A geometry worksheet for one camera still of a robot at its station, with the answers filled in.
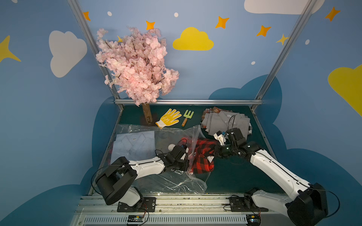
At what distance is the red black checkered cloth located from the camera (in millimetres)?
766

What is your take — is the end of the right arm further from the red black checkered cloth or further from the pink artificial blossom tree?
the pink artificial blossom tree

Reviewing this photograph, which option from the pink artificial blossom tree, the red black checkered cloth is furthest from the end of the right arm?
the pink artificial blossom tree
